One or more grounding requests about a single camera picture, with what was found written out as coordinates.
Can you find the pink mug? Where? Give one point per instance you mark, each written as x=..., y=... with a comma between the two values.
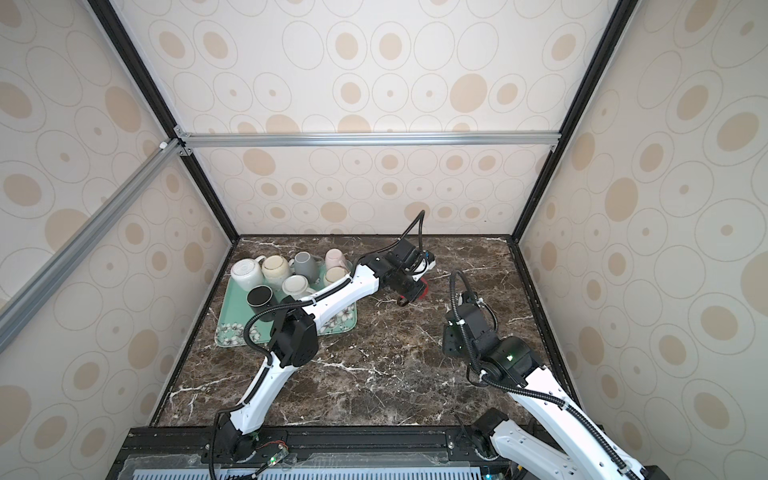
x=335, y=258

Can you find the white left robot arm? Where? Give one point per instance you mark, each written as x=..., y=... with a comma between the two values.
x=287, y=336

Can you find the black corner frame post right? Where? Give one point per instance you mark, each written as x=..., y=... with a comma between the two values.
x=616, y=26

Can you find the aluminium left rail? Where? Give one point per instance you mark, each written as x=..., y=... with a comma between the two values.
x=35, y=293

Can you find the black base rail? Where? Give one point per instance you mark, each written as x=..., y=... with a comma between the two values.
x=318, y=452

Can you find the cream speckled mug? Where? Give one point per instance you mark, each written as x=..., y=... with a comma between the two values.
x=275, y=270

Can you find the black corner frame post left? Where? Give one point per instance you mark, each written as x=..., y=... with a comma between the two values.
x=107, y=17

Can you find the white ribbed mug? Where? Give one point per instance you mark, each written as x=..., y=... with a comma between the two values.
x=247, y=273

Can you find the aluminium back rail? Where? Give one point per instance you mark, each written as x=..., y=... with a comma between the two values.
x=378, y=139

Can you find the red mug black handle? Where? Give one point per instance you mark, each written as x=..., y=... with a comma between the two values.
x=424, y=288

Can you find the black corner frame post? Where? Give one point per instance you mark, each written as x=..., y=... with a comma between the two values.
x=107, y=17
x=616, y=26

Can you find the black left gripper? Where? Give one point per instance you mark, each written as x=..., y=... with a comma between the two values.
x=416, y=290

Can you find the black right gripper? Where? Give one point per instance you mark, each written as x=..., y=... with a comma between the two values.
x=448, y=341

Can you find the small grey mug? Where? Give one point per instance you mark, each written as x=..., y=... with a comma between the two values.
x=307, y=265

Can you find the green floral tray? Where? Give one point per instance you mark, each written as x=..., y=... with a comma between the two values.
x=236, y=312

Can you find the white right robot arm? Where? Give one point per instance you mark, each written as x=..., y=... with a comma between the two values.
x=579, y=448

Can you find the cream and peach mug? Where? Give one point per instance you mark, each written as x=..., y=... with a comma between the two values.
x=334, y=274

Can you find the aluminium rail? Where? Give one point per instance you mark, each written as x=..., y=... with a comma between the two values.
x=378, y=139
x=35, y=293

